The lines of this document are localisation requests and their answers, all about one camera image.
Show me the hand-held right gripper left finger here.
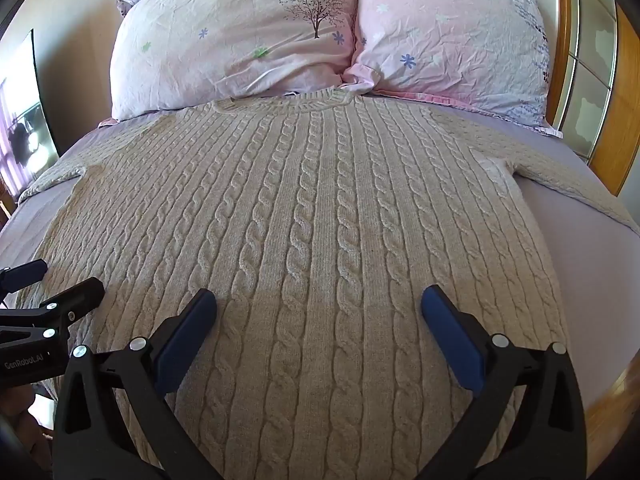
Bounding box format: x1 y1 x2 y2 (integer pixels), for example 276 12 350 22
52 288 224 480

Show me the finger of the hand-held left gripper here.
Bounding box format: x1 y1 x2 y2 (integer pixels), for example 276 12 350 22
0 277 106 337
0 259 49 299

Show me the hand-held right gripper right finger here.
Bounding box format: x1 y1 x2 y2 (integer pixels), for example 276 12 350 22
419 284 589 480

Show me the beige cable-knit sweater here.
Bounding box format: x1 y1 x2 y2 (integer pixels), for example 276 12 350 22
14 87 640 480

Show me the pink pillow with flower print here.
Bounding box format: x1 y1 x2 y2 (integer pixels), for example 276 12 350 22
341 0 564 139

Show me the wooden headboard with glass panels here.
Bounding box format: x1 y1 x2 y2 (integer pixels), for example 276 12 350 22
544 0 640 198

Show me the pink pillow with tree print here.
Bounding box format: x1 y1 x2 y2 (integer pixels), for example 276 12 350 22
110 0 360 121

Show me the wall poster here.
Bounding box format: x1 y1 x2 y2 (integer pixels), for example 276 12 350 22
0 29 62 196

